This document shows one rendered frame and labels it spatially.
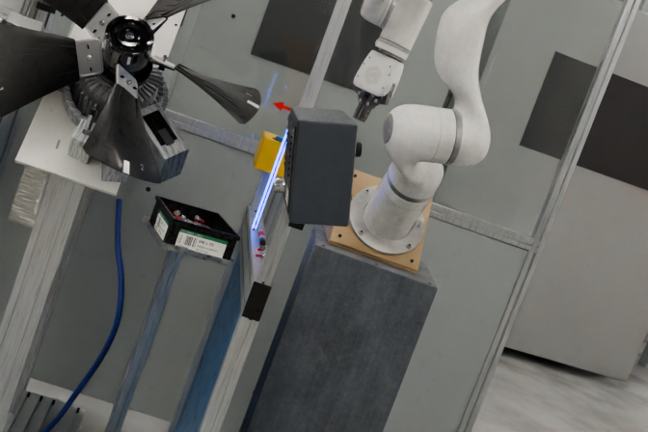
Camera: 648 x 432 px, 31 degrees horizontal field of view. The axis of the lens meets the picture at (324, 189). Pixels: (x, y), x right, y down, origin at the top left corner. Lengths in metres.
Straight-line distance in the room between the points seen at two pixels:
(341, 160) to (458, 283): 1.73
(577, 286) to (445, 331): 3.18
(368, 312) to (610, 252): 4.37
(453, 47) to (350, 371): 0.80
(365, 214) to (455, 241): 1.02
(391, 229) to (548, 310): 4.22
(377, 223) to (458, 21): 0.56
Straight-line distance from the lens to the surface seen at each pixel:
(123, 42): 2.85
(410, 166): 2.51
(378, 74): 2.84
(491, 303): 3.82
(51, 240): 3.08
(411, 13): 2.84
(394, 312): 2.70
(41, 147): 2.99
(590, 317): 7.04
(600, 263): 6.96
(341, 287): 2.68
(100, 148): 2.69
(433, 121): 2.46
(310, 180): 2.10
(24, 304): 3.13
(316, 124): 2.09
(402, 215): 2.68
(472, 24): 2.45
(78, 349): 3.80
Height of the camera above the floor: 1.39
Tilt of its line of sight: 7 degrees down
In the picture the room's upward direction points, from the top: 20 degrees clockwise
